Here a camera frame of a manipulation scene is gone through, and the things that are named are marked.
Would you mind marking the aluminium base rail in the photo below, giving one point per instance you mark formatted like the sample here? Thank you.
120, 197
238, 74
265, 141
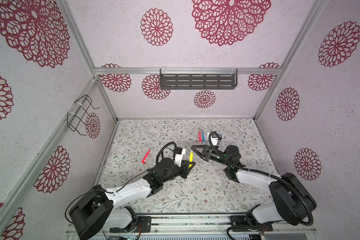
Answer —
213, 227

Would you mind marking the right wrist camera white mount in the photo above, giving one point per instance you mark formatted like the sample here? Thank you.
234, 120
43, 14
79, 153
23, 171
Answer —
215, 139

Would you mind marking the black wire wall basket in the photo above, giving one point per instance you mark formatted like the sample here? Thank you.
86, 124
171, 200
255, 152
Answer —
84, 121

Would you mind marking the yellow highlighter pen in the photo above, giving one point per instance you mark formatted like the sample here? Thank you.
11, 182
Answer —
191, 157

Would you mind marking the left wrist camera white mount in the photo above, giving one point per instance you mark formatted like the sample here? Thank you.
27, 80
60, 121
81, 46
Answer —
178, 155

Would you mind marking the dark grey wall shelf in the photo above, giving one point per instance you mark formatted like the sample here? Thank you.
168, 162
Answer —
201, 81

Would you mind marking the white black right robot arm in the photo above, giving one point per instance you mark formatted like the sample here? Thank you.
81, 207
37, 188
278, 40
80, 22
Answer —
292, 203

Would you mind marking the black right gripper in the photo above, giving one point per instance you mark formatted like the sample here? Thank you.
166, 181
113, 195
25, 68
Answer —
204, 147

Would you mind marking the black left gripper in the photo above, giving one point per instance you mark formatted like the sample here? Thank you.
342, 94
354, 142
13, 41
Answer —
183, 171

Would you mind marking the pink highlighter on table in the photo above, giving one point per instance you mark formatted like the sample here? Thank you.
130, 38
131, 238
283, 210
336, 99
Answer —
144, 160

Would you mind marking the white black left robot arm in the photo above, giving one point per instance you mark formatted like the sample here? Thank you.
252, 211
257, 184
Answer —
100, 207

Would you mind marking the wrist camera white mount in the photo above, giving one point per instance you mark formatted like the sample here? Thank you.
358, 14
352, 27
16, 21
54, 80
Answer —
215, 139
178, 155

